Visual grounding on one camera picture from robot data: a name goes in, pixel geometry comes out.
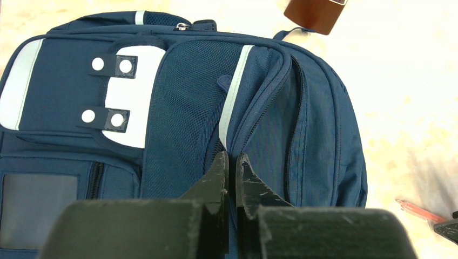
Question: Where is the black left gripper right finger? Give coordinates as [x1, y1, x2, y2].
[235, 153, 416, 258]

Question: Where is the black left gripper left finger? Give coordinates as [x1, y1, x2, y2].
[38, 152, 229, 258]

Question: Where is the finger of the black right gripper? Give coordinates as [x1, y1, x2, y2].
[433, 211, 457, 244]

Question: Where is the navy blue student backpack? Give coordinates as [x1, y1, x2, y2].
[1, 11, 367, 258]

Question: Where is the brown wooden metronome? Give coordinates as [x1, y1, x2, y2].
[284, 0, 348, 35]

